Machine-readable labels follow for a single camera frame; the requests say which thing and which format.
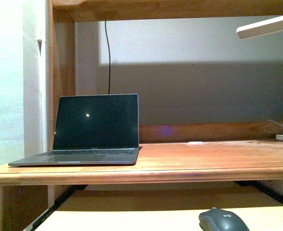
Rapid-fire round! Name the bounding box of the dark grey computer mouse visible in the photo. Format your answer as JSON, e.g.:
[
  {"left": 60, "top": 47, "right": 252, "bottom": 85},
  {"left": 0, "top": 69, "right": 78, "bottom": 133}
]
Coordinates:
[{"left": 198, "top": 207, "right": 249, "bottom": 231}]

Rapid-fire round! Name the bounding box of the grey open laptop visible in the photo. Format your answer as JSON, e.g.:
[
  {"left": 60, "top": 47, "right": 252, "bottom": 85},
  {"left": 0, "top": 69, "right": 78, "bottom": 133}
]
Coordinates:
[{"left": 9, "top": 94, "right": 139, "bottom": 167}]

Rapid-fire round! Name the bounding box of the wooden desk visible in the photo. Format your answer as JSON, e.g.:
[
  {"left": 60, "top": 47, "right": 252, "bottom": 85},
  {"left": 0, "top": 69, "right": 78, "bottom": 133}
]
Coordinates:
[{"left": 0, "top": 0, "right": 283, "bottom": 231}]

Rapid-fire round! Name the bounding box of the white desk lamp head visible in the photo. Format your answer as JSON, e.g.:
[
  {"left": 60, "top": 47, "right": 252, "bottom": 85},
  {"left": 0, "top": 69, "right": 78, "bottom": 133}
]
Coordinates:
[{"left": 236, "top": 15, "right": 283, "bottom": 39}]

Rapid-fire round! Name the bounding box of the pull-out keyboard tray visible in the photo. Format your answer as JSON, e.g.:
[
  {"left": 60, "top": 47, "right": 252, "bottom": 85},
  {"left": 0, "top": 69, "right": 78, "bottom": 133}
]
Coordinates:
[{"left": 32, "top": 190, "right": 283, "bottom": 231}]

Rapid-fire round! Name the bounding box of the black hanging cable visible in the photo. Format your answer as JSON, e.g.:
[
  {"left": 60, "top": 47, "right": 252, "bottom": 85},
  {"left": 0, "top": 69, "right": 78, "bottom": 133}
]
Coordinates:
[{"left": 104, "top": 20, "right": 111, "bottom": 95}]

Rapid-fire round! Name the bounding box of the left black drawer rail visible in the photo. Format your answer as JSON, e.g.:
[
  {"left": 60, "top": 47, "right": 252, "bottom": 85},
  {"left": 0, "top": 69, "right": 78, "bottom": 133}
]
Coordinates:
[{"left": 24, "top": 185, "right": 86, "bottom": 231}]

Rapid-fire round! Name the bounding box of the black drawer rail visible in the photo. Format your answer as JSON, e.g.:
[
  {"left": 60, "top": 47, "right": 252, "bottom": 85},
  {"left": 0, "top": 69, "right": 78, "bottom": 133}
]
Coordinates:
[
  {"left": 24, "top": 185, "right": 86, "bottom": 231},
  {"left": 234, "top": 180, "right": 283, "bottom": 205}
]

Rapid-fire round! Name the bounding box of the right black drawer rail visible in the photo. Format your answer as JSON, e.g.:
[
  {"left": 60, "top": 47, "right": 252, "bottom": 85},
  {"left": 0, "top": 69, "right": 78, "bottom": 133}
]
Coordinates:
[{"left": 234, "top": 180, "right": 283, "bottom": 205}]

